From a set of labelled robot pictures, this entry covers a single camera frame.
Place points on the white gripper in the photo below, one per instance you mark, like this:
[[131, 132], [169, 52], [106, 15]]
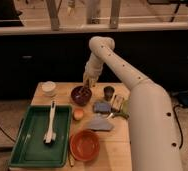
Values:
[[91, 74]]

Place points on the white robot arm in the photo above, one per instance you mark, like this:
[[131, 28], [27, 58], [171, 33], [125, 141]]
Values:
[[152, 130]]

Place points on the purple bowl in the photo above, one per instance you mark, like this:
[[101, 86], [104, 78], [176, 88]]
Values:
[[81, 95]]

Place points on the orange bowl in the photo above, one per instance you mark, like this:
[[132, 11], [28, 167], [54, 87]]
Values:
[[84, 145]]

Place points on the orange fruit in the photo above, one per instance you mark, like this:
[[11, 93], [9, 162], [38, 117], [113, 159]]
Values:
[[78, 114]]

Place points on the tan wooden block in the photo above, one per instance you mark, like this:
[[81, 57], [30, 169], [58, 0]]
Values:
[[117, 103]]

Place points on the grey cloth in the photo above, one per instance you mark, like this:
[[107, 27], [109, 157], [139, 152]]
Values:
[[99, 123]]

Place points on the white cup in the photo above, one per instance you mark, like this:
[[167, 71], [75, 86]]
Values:
[[48, 88]]

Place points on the green toy vegetable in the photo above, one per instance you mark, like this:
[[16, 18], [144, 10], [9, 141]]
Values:
[[122, 113]]

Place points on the white dish brush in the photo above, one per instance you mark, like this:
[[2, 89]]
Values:
[[50, 135]]

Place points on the green plastic tray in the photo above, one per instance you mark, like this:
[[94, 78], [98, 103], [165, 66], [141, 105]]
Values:
[[30, 151]]

